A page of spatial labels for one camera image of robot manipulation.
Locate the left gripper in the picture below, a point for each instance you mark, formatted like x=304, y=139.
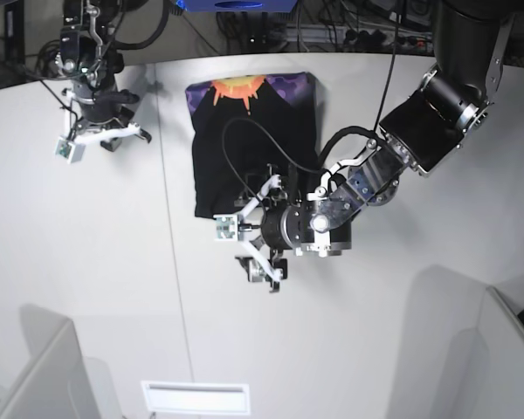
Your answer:
x=269, y=225

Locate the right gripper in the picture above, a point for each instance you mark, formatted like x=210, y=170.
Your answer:
x=106, y=117

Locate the black T-shirt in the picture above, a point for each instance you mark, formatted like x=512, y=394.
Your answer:
x=244, y=129

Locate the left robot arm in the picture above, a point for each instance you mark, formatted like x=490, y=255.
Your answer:
x=310, y=210

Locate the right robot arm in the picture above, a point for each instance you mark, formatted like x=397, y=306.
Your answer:
x=89, y=54

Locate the blue box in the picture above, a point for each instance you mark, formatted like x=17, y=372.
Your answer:
x=237, y=5

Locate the white power strip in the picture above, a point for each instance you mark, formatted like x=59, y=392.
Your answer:
x=337, y=35

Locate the white table slot plate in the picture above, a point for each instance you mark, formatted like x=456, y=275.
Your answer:
x=199, y=399

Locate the white partition panel left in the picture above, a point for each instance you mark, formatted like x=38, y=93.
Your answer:
x=57, y=381

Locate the white partition panel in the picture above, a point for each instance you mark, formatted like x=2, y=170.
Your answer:
x=57, y=381
x=484, y=371

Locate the white partition panel right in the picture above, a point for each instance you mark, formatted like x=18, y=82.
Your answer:
x=484, y=371

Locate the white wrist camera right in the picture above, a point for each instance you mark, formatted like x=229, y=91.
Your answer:
x=69, y=150

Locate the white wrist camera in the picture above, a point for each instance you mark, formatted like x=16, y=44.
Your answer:
x=227, y=227
x=69, y=150

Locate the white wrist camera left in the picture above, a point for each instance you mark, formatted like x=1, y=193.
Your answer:
x=227, y=227

